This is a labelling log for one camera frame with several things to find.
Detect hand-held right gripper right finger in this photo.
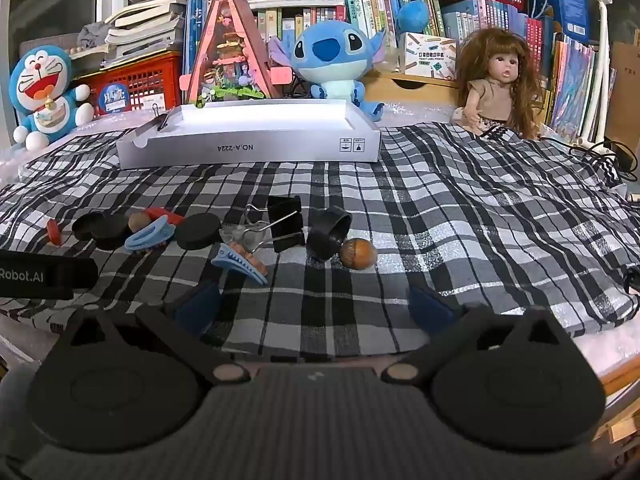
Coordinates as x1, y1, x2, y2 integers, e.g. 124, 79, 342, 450
382, 285, 576, 387

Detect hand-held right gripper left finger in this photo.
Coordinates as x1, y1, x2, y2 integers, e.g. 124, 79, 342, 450
57, 280, 251, 388

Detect black round disc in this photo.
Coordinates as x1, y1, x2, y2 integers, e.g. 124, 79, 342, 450
175, 212, 222, 251
92, 220, 132, 251
71, 211, 108, 241

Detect red hair clip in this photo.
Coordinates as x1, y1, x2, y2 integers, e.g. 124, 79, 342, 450
145, 206, 186, 226

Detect large black binder clip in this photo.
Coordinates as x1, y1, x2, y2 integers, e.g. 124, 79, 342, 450
245, 195, 306, 253

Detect black plastic ring cup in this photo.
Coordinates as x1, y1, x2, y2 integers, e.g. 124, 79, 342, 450
305, 206, 353, 262

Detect white cardboard box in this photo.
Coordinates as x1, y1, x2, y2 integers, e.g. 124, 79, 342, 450
116, 99, 382, 170

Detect blue hair clip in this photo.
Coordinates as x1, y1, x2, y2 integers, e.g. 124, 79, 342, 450
211, 242, 269, 286
124, 215, 177, 253

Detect clear plastic clip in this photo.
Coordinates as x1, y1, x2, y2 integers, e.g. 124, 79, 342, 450
219, 220, 273, 256

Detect black white plaid blanket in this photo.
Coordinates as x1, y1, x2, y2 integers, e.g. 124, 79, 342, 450
0, 122, 640, 356

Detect blue robot cat plush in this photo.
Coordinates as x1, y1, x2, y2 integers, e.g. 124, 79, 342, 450
11, 45, 96, 152

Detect small black binder clip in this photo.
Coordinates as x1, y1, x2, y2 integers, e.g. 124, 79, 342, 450
150, 102, 173, 133

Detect red plastic crate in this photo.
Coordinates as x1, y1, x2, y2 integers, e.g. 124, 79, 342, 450
75, 52, 183, 113

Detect wooden drawer box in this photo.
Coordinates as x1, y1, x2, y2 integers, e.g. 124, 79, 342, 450
362, 70, 463, 106

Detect brown haired doll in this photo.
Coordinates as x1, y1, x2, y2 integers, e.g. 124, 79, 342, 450
451, 27, 543, 141

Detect grey cloth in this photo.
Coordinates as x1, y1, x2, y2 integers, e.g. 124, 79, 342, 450
77, 20, 118, 51

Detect white pencil print carton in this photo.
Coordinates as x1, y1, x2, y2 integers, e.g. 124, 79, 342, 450
400, 31, 458, 78

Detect pink triangular miniature house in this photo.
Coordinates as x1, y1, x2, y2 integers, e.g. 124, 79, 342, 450
182, 0, 293, 108

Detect leaning picture books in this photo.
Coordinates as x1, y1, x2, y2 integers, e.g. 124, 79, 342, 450
545, 32, 618, 141

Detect stack of open books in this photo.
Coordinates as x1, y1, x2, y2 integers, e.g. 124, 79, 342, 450
102, 0, 188, 58

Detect blue alien plush toy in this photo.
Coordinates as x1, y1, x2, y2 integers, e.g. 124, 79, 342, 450
267, 19, 388, 121

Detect blue thin picture books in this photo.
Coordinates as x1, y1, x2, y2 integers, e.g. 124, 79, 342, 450
186, 0, 221, 81

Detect blue round plush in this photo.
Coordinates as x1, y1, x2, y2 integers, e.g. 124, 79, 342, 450
396, 0, 431, 35

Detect row of colourful books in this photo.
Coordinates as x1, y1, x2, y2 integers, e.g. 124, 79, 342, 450
250, 0, 556, 66

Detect brown cardboard board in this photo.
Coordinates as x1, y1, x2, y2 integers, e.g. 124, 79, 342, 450
612, 42, 640, 111

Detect blue box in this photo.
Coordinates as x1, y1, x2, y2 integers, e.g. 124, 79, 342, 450
525, 0, 591, 43

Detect black cable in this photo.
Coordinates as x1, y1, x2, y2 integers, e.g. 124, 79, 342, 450
542, 135, 640, 183

